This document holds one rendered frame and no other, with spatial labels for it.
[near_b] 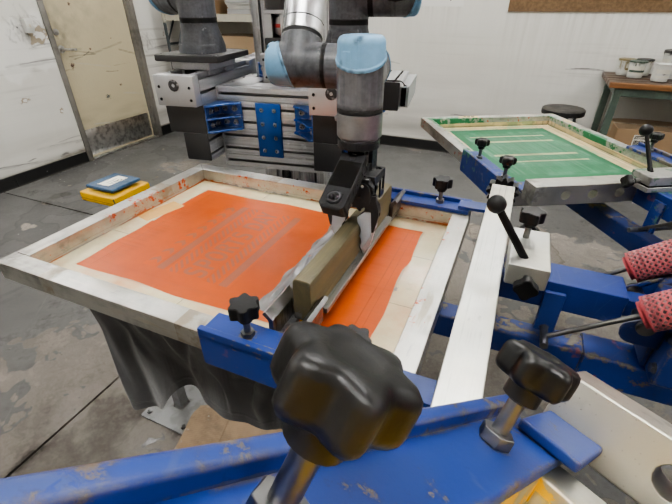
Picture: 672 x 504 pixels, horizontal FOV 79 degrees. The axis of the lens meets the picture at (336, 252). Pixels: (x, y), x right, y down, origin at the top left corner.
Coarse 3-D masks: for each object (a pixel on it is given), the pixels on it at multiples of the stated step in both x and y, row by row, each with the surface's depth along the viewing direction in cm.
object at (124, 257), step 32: (160, 224) 96; (96, 256) 84; (128, 256) 84; (288, 256) 84; (160, 288) 75; (192, 288) 75; (224, 288) 75; (256, 288) 75; (352, 288) 75; (384, 288) 75; (352, 320) 67
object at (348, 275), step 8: (384, 224) 87; (376, 232) 84; (376, 240) 82; (368, 248) 79; (360, 256) 76; (352, 264) 74; (360, 264) 75; (352, 272) 72; (344, 280) 70; (336, 288) 68; (344, 288) 69; (328, 296) 66; (336, 296) 66; (328, 304) 64
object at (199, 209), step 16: (208, 192) 112; (192, 208) 103; (208, 208) 103; (224, 208) 103; (256, 208) 103; (272, 208) 103; (288, 208) 103; (304, 208) 103; (176, 224) 96; (192, 224) 96; (304, 224) 96; (320, 224) 96; (288, 240) 89; (304, 240) 89; (384, 240) 89; (400, 240) 89; (416, 240) 89; (368, 256) 84; (384, 256) 84; (400, 256) 84; (368, 272) 79; (384, 272) 79; (400, 272) 79
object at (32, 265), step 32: (160, 192) 104; (288, 192) 109; (320, 192) 105; (96, 224) 89; (448, 224) 88; (32, 256) 78; (448, 256) 77; (64, 288) 70; (96, 288) 69; (128, 320) 67; (160, 320) 63; (192, 320) 62; (416, 320) 62; (416, 352) 56
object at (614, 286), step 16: (560, 272) 64; (576, 272) 64; (592, 272) 64; (512, 288) 65; (560, 288) 62; (576, 288) 61; (592, 288) 60; (608, 288) 60; (624, 288) 60; (576, 304) 62; (592, 304) 61; (608, 304) 60; (624, 304) 59
